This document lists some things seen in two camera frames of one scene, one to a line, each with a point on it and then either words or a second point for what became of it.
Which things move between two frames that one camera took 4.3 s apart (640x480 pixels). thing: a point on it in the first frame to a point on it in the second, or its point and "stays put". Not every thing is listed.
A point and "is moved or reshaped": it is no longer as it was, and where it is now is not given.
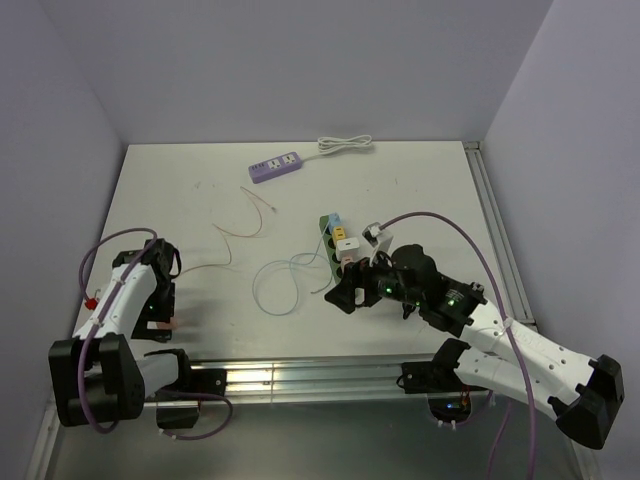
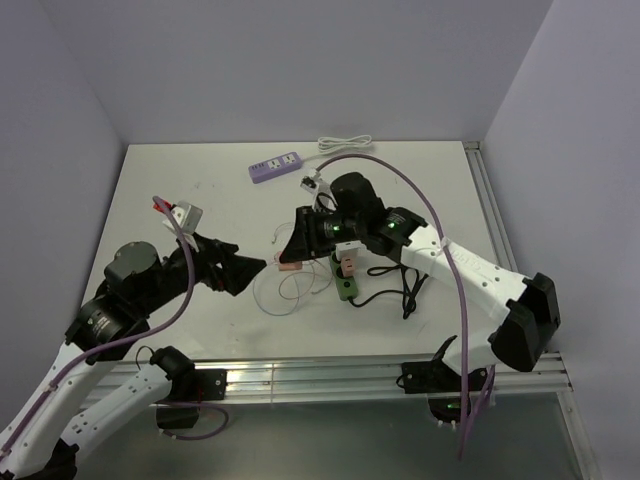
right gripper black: (354, 275) to (301, 244)
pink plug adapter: (172, 325) is moved or reshaped
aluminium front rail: (295, 383) stays put
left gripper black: (143, 331) to (236, 271)
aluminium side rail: (515, 296) stays put
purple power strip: (273, 167) stays put
